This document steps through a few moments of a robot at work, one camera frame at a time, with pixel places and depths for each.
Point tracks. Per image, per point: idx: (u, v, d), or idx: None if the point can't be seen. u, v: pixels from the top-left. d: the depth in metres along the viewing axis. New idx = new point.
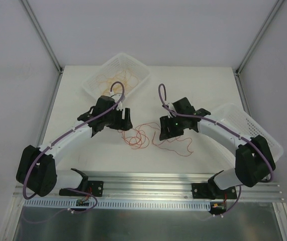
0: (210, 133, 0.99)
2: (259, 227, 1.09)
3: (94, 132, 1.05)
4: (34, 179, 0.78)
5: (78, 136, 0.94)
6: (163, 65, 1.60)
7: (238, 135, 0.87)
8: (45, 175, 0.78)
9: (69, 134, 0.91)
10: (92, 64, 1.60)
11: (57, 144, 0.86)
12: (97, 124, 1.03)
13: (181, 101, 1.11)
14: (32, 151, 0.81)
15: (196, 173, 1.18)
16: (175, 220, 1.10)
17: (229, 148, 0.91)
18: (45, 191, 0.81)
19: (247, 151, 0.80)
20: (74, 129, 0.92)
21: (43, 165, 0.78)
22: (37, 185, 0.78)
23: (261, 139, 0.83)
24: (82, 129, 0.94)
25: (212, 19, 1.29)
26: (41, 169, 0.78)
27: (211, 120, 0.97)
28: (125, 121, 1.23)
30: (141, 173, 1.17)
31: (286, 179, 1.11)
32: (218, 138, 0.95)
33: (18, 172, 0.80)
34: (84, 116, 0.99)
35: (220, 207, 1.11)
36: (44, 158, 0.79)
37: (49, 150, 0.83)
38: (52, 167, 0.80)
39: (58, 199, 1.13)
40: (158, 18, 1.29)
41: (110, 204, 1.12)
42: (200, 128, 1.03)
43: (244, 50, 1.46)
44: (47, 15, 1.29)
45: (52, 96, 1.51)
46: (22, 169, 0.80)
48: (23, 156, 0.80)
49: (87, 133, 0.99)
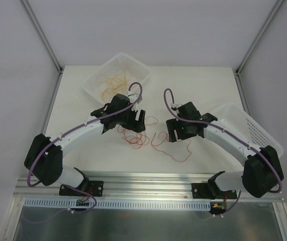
0: (217, 140, 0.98)
2: (258, 227, 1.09)
3: (105, 129, 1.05)
4: (40, 168, 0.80)
5: (89, 131, 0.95)
6: (163, 65, 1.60)
7: (248, 145, 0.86)
8: (51, 165, 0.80)
9: (80, 128, 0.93)
10: (92, 63, 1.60)
11: (67, 136, 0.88)
12: (109, 121, 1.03)
13: (187, 105, 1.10)
14: (43, 140, 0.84)
15: (196, 173, 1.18)
16: (176, 220, 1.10)
17: (236, 156, 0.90)
18: (49, 182, 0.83)
19: (257, 162, 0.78)
20: (85, 124, 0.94)
21: (52, 155, 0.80)
22: (42, 173, 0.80)
23: (271, 150, 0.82)
24: (93, 125, 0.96)
25: (211, 19, 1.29)
26: (48, 159, 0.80)
27: (218, 127, 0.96)
28: (138, 122, 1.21)
30: (141, 173, 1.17)
31: (286, 179, 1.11)
32: (225, 145, 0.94)
33: (27, 158, 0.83)
34: (97, 112, 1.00)
35: (219, 207, 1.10)
36: (53, 149, 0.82)
37: (58, 140, 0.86)
38: (59, 159, 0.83)
39: (58, 199, 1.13)
40: (158, 18, 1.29)
41: (110, 204, 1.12)
42: (206, 135, 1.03)
43: (244, 50, 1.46)
44: (47, 15, 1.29)
45: (52, 96, 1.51)
46: (31, 155, 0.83)
48: (33, 143, 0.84)
49: (99, 129, 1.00)
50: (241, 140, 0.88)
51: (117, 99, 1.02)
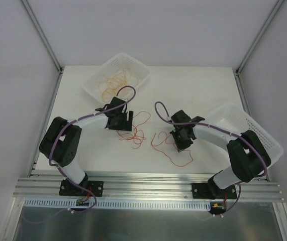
0: (206, 136, 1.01)
2: (258, 227, 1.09)
3: (108, 124, 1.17)
4: (59, 148, 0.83)
5: (96, 121, 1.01)
6: (163, 65, 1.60)
7: (228, 132, 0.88)
8: (69, 144, 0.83)
9: (91, 116, 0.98)
10: (92, 63, 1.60)
11: (82, 120, 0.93)
12: (111, 116, 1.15)
13: (177, 113, 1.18)
14: (61, 122, 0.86)
15: (196, 173, 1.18)
16: (176, 220, 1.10)
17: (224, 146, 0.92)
18: (66, 162, 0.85)
19: (238, 145, 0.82)
20: (95, 113, 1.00)
21: (70, 136, 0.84)
22: (61, 154, 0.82)
23: (251, 134, 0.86)
24: (100, 116, 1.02)
25: (211, 19, 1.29)
26: (68, 138, 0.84)
27: (204, 123, 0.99)
28: (129, 122, 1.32)
30: (141, 173, 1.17)
31: None
32: (213, 139, 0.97)
33: (44, 140, 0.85)
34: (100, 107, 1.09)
35: (219, 207, 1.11)
36: (70, 130, 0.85)
37: (75, 122, 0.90)
38: (77, 139, 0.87)
39: (58, 199, 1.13)
40: (158, 17, 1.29)
41: (110, 204, 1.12)
42: (196, 134, 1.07)
43: (244, 49, 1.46)
44: (47, 15, 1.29)
45: (52, 96, 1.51)
46: (50, 137, 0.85)
48: (52, 126, 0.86)
49: (103, 122, 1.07)
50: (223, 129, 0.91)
51: (114, 99, 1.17)
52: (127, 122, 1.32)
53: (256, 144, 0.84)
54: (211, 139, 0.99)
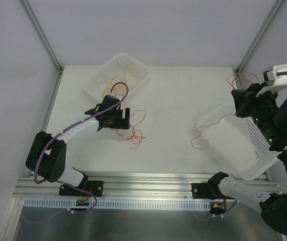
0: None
2: (258, 227, 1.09)
3: (100, 126, 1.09)
4: (45, 165, 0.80)
5: (87, 128, 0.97)
6: (163, 65, 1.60)
7: None
8: (55, 162, 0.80)
9: (79, 124, 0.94)
10: (92, 63, 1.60)
11: (68, 132, 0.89)
12: (103, 118, 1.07)
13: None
14: (44, 137, 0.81)
15: (196, 173, 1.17)
16: (176, 220, 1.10)
17: None
18: (54, 177, 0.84)
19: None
20: (83, 120, 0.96)
21: (54, 152, 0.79)
22: (48, 170, 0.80)
23: None
24: (90, 122, 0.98)
25: (211, 19, 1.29)
26: (53, 155, 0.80)
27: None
28: (126, 120, 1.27)
30: (141, 173, 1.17)
31: None
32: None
33: (29, 157, 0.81)
34: (91, 110, 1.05)
35: (220, 207, 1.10)
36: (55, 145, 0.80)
37: (60, 136, 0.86)
38: (62, 153, 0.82)
39: (58, 199, 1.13)
40: (158, 18, 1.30)
41: (110, 204, 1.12)
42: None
43: (244, 49, 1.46)
44: (47, 15, 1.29)
45: (52, 97, 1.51)
46: (33, 153, 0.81)
48: (35, 141, 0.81)
49: (95, 126, 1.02)
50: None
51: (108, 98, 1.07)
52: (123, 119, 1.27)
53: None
54: None
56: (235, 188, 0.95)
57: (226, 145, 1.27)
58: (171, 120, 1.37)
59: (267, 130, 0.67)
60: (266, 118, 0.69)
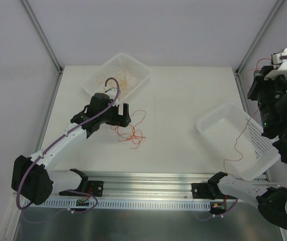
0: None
2: (258, 227, 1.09)
3: (90, 133, 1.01)
4: (29, 190, 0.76)
5: (73, 140, 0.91)
6: (163, 65, 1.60)
7: None
8: (37, 187, 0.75)
9: (62, 139, 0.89)
10: (92, 63, 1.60)
11: (50, 152, 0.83)
12: (92, 124, 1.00)
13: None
14: (24, 161, 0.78)
15: (196, 173, 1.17)
16: (175, 221, 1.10)
17: None
18: (41, 200, 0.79)
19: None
20: (67, 133, 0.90)
21: (35, 177, 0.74)
22: (32, 196, 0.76)
23: None
24: (75, 133, 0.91)
25: (211, 19, 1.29)
26: (34, 181, 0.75)
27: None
28: (123, 117, 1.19)
30: (141, 173, 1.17)
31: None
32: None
33: (13, 182, 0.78)
34: (77, 117, 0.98)
35: (219, 207, 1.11)
36: (35, 170, 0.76)
37: (40, 159, 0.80)
38: (46, 177, 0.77)
39: (58, 199, 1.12)
40: (158, 18, 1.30)
41: (110, 204, 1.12)
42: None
43: (244, 49, 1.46)
44: (47, 15, 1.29)
45: (52, 97, 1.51)
46: (16, 178, 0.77)
48: (15, 167, 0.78)
49: (84, 135, 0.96)
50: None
51: (95, 99, 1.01)
52: (120, 116, 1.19)
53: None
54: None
56: (234, 185, 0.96)
57: (226, 145, 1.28)
58: (171, 120, 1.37)
59: (268, 115, 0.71)
60: (268, 102, 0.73)
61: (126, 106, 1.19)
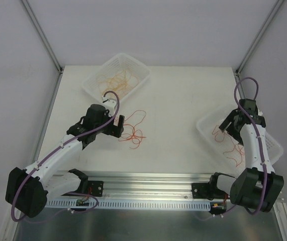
0: (245, 141, 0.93)
2: (258, 227, 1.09)
3: (86, 144, 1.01)
4: (23, 202, 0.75)
5: (68, 151, 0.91)
6: (163, 65, 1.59)
7: (262, 160, 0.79)
8: (32, 200, 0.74)
9: (58, 150, 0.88)
10: (92, 63, 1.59)
11: (44, 164, 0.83)
12: (88, 136, 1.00)
13: (247, 100, 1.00)
14: (19, 174, 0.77)
15: (197, 173, 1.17)
16: (175, 220, 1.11)
17: (247, 164, 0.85)
18: (36, 213, 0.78)
19: (255, 177, 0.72)
20: (62, 145, 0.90)
21: (30, 189, 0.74)
22: (26, 208, 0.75)
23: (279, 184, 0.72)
24: (71, 145, 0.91)
25: (211, 19, 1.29)
26: (27, 194, 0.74)
27: (256, 131, 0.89)
28: (118, 128, 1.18)
30: (141, 173, 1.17)
31: None
32: (246, 147, 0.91)
33: (8, 194, 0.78)
34: (73, 129, 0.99)
35: (219, 207, 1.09)
36: (31, 182, 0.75)
37: (35, 172, 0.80)
38: (41, 190, 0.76)
39: (58, 199, 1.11)
40: (158, 17, 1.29)
41: (110, 204, 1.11)
42: (242, 131, 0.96)
43: (244, 49, 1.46)
44: (47, 15, 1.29)
45: (52, 97, 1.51)
46: (11, 192, 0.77)
48: (9, 181, 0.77)
49: (79, 147, 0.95)
50: (261, 153, 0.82)
51: (91, 111, 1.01)
52: (114, 127, 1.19)
53: (269, 195, 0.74)
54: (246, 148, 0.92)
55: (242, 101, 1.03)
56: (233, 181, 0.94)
57: (225, 145, 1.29)
58: (171, 120, 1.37)
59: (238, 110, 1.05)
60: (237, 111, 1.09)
61: (122, 117, 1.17)
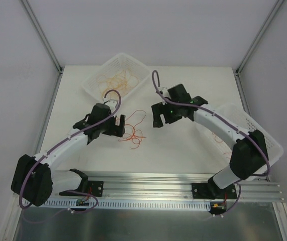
0: (207, 125, 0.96)
2: (259, 227, 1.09)
3: (90, 140, 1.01)
4: (30, 189, 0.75)
5: (74, 144, 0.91)
6: (163, 65, 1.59)
7: (236, 129, 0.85)
8: (40, 184, 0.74)
9: (65, 142, 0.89)
10: (92, 63, 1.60)
11: (53, 152, 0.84)
12: (93, 131, 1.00)
13: (176, 87, 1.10)
14: (28, 161, 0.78)
15: (199, 173, 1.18)
16: (175, 220, 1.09)
17: (225, 141, 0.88)
18: (41, 202, 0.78)
19: (245, 146, 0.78)
20: (69, 136, 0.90)
21: (38, 175, 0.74)
22: (32, 196, 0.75)
23: (258, 133, 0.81)
24: (78, 137, 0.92)
25: (211, 19, 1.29)
26: (36, 181, 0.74)
27: (209, 110, 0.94)
28: (119, 128, 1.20)
30: (141, 173, 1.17)
31: None
32: (212, 129, 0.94)
33: (14, 182, 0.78)
34: (79, 124, 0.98)
35: (220, 207, 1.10)
36: (39, 168, 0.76)
37: (44, 159, 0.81)
38: (48, 178, 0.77)
39: (59, 199, 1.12)
40: (158, 17, 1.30)
41: (110, 204, 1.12)
42: (197, 119, 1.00)
43: (245, 49, 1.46)
44: (47, 15, 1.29)
45: (52, 97, 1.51)
46: (18, 179, 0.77)
48: (18, 167, 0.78)
49: (85, 141, 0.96)
50: (229, 125, 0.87)
51: (97, 108, 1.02)
52: (116, 127, 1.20)
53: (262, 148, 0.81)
54: (212, 130, 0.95)
55: (173, 93, 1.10)
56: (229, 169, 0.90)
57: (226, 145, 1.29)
58: None
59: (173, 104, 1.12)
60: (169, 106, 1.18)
61: (122, 116, 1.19)
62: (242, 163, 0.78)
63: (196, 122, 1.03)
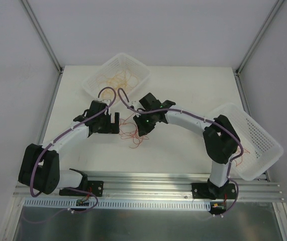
0: (179, 122, 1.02)
2: (260, 227, 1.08)
3: (91, 132, 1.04)
4: (40, 175, 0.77)
5: (77, 135, 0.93)
6: (163, 65, 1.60)
7: (203, 119, 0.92)
8: (51, 168, 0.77)
9: (68, 132, 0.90)
10: (92, 63, 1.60)
11: (59, 140, 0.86)
12: (93, 124, 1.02)
13: (147, 97, 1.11)
14: (34, 149, 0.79)
15: (199, 173, 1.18)
16: (175, 220, 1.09)
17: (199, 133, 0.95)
18: (50, 190, 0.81)
19: (213, 131, 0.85)
20: (73, 127, 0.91)
21: (49, 160, 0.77)
22: (42, 182, 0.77)
23: (223, 119, 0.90)
24: (80, 128, 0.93)
25: (211, 19, 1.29)
26: (46, 167, 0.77)
27: (176, 109, 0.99)
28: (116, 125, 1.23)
30: (141, 173, 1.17)
31: (286, 179, 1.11)
32: (185, 126, 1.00)
33: (21, 171, 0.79)
34: (79, 116, 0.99)
35: (219, 207, 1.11)
36: (48, 154, 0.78)
37: (51, 146, 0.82)
38: (57, 163, 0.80)
39: (59, 199, 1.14)
40: (158, 17, 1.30)
41: (110, 204, 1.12)
42: (169, 120, 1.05)
43: (244, 49, 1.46)
44: (47, 15, 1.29)
45: (52, 97, 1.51)
46: (26, 168, 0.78)
48: (25, 155, 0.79)
49: (85, 132, 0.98)
50: (196, 117, 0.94)
51: (95, 102, 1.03)
52: (113, 124, 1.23)
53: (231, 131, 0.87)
54: (184, 125, 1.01)
55: (145, 102, 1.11)
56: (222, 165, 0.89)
57: None
58: None
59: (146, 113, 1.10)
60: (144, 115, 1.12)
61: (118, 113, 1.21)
62: (216, 147, 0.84)
63: (170, 122, 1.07)
